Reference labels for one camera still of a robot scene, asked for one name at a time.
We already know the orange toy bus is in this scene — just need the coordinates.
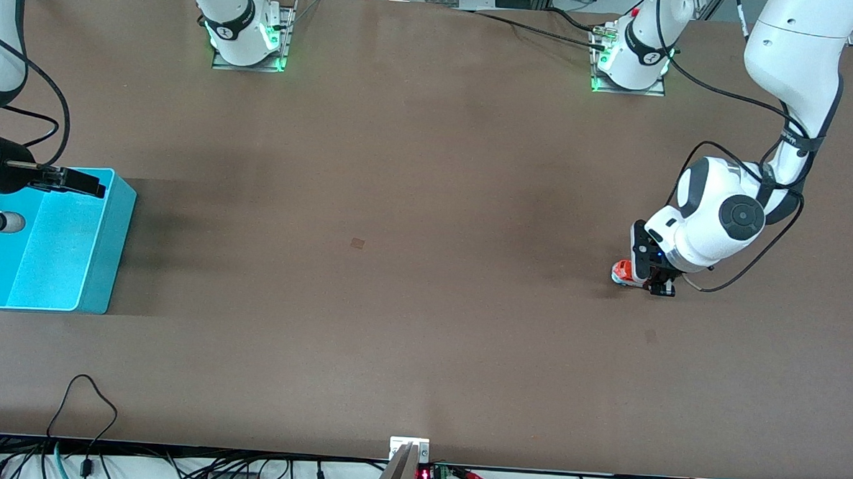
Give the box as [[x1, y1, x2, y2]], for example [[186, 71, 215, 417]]
[[609, 257, 647, 288]]

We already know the blue plastic box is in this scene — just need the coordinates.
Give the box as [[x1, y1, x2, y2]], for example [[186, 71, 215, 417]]
[[0, 163, 140, 317]]

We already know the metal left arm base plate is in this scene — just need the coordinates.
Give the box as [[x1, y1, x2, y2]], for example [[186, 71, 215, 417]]
[[586, 22, 671, 99]]

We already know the black cable on table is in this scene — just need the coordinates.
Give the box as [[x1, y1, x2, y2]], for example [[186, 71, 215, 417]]
[[453, 3, 611, 51]]

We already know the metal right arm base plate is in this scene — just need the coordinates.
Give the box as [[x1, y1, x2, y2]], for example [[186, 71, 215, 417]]
[[210, 0, 298, 75]]

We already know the teal cable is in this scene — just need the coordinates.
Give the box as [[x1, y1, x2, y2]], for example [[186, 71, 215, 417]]
[[50, 440, 75, 479]]

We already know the thin black looped cable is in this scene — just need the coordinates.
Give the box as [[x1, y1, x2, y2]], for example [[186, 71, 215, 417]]
[[42, 372, 121, 479]]

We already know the white metal bracket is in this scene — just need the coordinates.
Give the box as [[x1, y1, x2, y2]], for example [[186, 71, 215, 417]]
[[388, 435, 432, 464]]

